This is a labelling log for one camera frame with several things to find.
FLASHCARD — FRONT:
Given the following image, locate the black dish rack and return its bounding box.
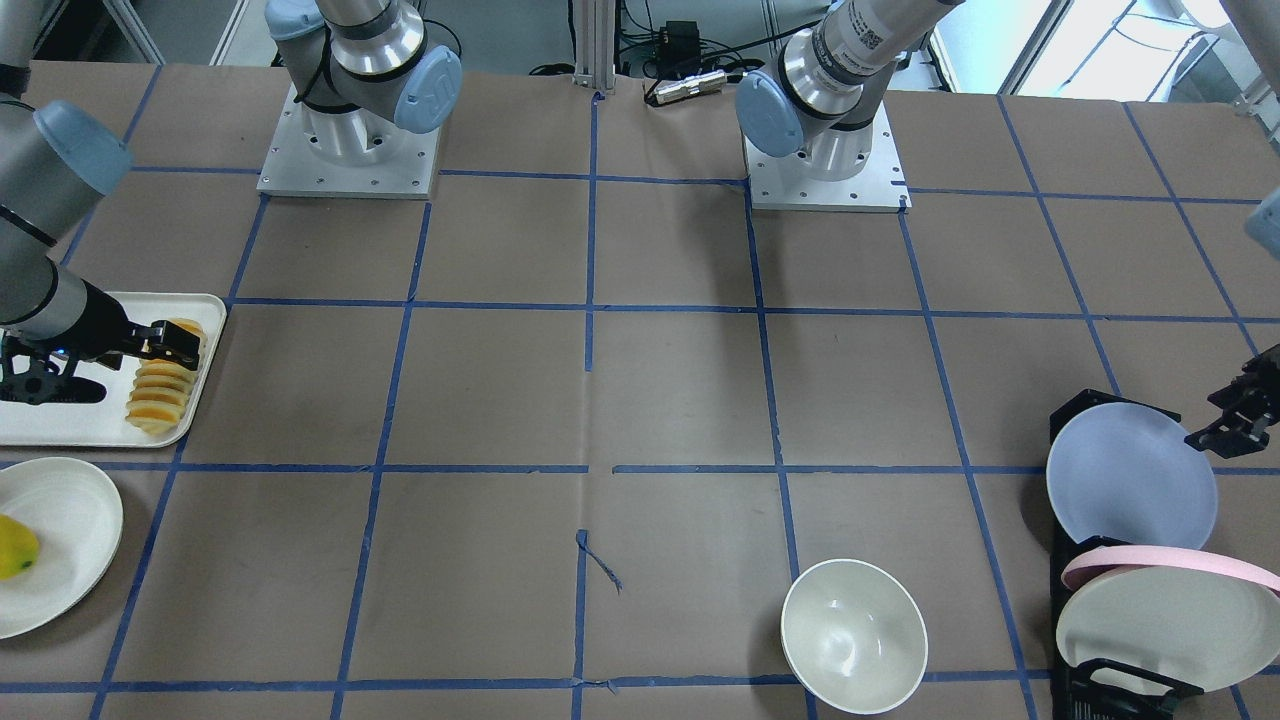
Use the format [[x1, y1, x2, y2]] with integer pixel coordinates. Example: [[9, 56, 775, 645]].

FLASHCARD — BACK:
[[1048, 389, 1280, 720]]

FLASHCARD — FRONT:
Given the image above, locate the aluminium frame post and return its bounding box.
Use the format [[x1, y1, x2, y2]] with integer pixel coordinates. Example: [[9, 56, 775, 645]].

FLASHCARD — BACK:
[[570, 0, 620, 96]]

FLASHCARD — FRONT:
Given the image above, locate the yellow lemon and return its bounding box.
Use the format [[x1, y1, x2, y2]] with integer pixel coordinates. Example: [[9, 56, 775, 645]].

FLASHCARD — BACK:
[[1, 514, 41, 582]]

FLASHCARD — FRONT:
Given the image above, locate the light blue plate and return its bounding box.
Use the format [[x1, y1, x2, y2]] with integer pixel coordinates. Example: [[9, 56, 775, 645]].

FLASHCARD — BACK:
[[1046, 404, 1219, 550]]

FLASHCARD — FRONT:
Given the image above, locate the pink plate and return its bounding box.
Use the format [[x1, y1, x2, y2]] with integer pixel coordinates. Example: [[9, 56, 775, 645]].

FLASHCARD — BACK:
[[1059, 544, 1279, 594]]

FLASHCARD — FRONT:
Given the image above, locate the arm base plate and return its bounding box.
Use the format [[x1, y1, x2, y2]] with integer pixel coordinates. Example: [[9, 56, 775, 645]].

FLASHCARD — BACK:
[[742, 105, 913, 213], [257, 86, 443, 201]]

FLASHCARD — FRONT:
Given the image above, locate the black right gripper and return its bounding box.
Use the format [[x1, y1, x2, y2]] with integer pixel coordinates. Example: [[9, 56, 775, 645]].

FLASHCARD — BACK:
[[1, 295, 201, 406]]

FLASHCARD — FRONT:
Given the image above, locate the cream rectangular tray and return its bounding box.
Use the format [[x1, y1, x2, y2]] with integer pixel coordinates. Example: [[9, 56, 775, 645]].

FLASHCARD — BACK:
[[0, 292, 228, 448]]

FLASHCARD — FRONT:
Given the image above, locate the cream plate in rack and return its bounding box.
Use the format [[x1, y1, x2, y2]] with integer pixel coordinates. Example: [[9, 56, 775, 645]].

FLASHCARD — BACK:
[[1056, 566, 1279, 692]]

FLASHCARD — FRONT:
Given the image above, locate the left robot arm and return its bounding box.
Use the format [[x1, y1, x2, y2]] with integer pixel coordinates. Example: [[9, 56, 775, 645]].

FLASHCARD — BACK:
[[735, 1, 1277, 457]]

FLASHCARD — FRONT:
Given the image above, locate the cream round plate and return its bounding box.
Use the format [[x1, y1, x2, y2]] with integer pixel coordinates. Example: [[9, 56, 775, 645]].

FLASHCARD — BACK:
[[1, 457, 124, 639]]

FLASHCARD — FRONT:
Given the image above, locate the sliced yellow bread loaf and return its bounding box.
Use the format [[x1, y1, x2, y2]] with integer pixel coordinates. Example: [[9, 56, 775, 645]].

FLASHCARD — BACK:
[[125, 359, 198, 436]]

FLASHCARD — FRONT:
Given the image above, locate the cream bowl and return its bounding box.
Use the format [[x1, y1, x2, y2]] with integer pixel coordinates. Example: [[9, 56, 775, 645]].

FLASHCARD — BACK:
[[780, 559, 931, 715]]

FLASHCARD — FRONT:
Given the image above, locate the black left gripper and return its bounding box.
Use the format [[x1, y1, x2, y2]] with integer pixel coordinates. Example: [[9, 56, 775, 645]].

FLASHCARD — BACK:
[[1185, 345, 1279, 459]]

